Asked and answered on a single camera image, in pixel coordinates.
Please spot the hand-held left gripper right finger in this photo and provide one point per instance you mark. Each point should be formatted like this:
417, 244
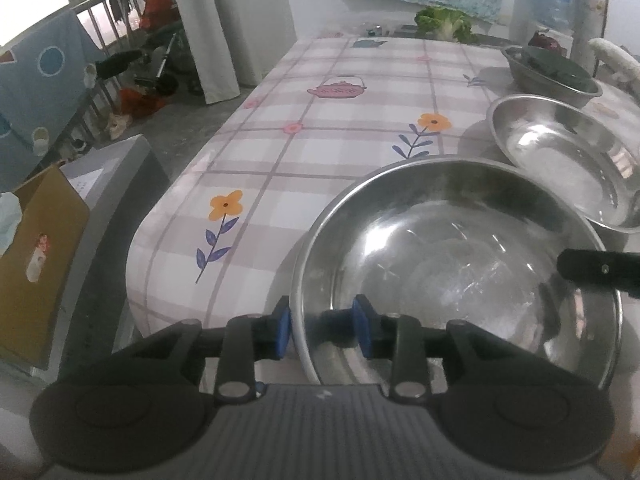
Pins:
362, 327

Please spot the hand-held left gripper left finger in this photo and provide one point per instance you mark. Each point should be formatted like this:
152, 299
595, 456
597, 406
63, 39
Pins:
281, 330

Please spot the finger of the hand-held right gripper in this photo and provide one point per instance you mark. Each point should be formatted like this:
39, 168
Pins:
595, 270

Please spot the large steel plate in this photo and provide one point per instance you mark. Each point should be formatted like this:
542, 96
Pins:
555, 150
440, 240

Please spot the steel bowl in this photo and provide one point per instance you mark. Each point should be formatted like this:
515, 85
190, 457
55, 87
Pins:
530, 77

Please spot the green ceramic bowl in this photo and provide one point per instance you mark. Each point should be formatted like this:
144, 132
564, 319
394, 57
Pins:
560, 67

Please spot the checked printed tablecloth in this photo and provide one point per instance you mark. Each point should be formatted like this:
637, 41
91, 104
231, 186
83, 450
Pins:
300, 160

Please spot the brown cardboard box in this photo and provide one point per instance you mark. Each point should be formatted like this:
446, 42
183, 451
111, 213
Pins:
45, 270

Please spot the white floral roll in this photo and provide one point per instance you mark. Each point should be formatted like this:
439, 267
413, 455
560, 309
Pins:
590, 20

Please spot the orange plastic bag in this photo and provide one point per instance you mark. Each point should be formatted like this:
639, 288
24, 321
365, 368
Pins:
142, 101

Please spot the black folded stroller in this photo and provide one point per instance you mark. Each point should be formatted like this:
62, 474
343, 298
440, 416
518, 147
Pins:
170, 67

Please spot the green lettuce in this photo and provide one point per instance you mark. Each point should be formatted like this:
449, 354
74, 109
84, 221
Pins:
445, 22

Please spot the white curtain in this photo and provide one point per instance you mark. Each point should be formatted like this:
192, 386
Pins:
225, 25

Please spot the blue printed cloth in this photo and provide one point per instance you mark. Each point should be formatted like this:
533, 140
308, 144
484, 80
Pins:
45, 85

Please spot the orange red garment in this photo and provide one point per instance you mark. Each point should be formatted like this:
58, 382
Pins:
157, 5

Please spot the metal balcony railing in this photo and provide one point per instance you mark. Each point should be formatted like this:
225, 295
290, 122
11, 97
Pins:
90, 35

